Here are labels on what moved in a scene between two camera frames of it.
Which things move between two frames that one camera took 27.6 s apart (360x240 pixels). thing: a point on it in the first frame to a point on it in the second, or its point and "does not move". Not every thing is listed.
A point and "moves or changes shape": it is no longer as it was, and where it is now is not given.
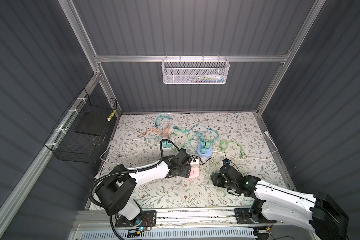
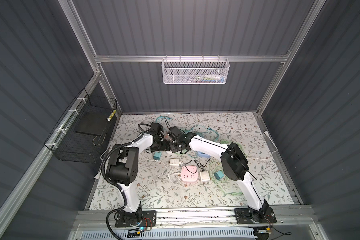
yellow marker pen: (111, 115) does not move
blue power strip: (208, 153) does not move
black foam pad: (93, 123) does not move
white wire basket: (195, 71) does not move
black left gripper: (186, 170) to (165, 147)
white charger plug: (197, 162) moves or changes shape
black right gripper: (216, 180) to (172, 148)
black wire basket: (82, 133) does not move
